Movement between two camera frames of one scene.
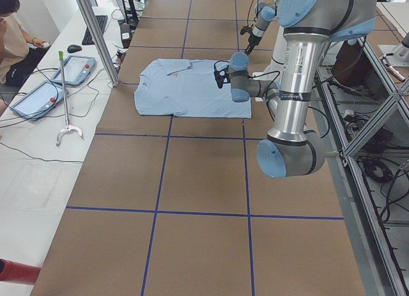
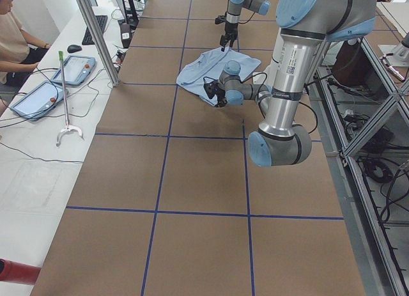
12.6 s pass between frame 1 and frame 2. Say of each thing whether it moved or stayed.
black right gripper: moved
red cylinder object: stayed
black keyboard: stayed
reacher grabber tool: stayed
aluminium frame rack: stayed
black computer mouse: stayed
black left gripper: moved
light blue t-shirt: moved
